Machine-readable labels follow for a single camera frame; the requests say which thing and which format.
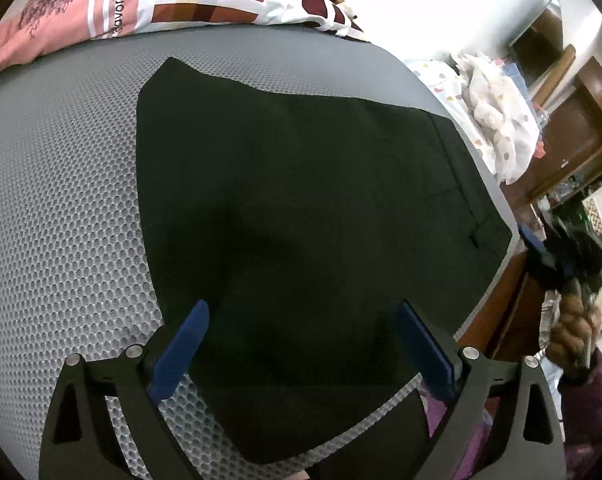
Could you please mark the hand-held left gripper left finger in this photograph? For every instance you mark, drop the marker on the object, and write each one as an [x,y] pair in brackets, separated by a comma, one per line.
[178,355]

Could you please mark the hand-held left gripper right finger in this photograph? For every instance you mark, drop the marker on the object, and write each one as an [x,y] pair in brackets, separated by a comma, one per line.
[426,355]

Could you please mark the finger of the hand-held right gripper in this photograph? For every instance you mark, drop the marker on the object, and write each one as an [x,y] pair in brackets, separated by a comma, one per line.
[536,250]

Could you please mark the black pants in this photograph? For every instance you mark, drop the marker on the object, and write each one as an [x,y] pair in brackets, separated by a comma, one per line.
[306,185]

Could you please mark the person's right forearm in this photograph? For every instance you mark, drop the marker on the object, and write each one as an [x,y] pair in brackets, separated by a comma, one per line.
[596,410]

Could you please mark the person's right hand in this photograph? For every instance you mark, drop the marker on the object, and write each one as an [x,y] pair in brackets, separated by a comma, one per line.
[571,330]

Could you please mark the person's purple clothing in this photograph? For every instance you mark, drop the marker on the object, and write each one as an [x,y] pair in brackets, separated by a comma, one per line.
[433,417]

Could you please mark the brown wooden cabinet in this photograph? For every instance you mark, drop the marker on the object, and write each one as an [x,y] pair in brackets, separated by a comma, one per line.
[581,125]

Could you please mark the white dotted cloth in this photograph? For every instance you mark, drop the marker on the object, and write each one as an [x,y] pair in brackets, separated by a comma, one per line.
[496,110]

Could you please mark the grey mesh mat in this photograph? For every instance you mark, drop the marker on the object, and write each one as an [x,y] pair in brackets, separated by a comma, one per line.
[61,185]

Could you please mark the wooden bed frame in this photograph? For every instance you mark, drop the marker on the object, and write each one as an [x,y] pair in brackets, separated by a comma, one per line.
[511,310]

